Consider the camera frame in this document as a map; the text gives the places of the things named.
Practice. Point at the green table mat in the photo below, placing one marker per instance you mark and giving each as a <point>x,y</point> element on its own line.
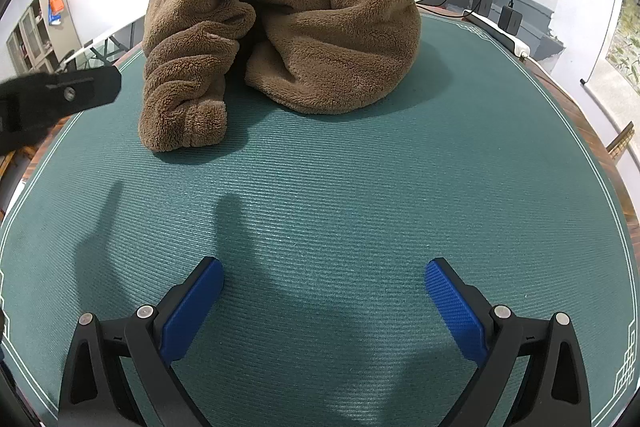
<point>324,226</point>

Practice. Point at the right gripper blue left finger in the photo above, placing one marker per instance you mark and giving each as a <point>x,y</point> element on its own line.
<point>95,390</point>

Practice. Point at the black power adapter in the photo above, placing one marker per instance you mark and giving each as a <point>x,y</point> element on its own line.
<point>510,20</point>
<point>481,7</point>

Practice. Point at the white power strip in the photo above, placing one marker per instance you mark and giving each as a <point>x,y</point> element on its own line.
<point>511,43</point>

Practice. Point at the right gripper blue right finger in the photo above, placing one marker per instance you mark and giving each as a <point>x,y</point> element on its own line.
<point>554,388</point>

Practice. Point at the brown fleece garment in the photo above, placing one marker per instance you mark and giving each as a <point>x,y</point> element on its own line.
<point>313,56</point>

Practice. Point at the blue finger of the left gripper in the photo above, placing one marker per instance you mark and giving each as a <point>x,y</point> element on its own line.
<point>33,104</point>

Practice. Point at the wooden ruler stick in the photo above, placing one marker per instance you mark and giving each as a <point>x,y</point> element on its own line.
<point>621,142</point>

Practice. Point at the hanging scroll painting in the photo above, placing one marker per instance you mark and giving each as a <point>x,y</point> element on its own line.
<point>624,51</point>

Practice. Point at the grey storage cabinet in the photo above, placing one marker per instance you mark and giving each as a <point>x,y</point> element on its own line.
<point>43,38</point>

